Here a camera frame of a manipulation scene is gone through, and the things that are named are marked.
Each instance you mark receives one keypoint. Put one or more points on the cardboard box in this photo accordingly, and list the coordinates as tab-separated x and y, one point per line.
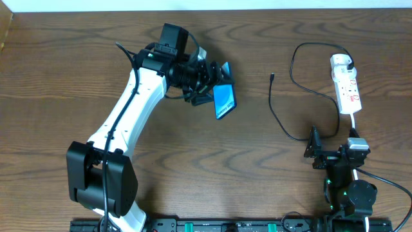
6	16

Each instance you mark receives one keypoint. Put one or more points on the white power strip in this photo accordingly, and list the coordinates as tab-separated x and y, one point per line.
346	89

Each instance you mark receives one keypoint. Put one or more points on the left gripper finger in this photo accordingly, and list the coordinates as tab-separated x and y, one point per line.
226	74
201	98

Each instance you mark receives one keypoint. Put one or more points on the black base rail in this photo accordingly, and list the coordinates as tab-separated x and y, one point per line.
289	224

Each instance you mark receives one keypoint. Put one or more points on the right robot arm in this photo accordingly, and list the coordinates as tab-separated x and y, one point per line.
351	198

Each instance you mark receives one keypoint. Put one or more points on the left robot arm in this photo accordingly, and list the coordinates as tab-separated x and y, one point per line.
100	171

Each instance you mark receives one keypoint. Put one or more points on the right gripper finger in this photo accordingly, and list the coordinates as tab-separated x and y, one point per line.
314	146
353	133

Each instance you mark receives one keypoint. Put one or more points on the white USB charger plug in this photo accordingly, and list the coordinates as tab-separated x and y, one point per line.
342	64

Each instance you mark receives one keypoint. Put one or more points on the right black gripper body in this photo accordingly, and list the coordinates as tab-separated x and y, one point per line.
330	155

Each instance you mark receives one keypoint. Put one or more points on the blue Galaxy smartphone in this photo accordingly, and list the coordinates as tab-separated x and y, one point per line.
224	100

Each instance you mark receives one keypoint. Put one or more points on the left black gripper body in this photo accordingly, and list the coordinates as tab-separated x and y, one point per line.
207	80

